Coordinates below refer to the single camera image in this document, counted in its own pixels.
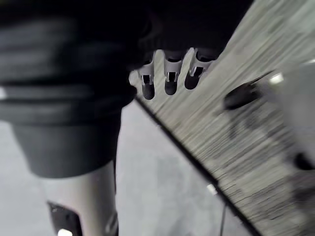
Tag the dark robot left foot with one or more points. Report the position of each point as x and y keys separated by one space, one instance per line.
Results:
x=305 y=161

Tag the dark robot right foot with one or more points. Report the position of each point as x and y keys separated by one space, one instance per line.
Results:
x=240 y=97

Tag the black floor threshold strip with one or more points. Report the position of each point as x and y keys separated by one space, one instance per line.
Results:
x=187 y=152

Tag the silver metal glass clip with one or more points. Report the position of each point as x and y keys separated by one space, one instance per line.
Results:
x=211 y=189

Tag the dark robot foot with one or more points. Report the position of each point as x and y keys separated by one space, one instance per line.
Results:
x=305 y=161
x=240 y=97

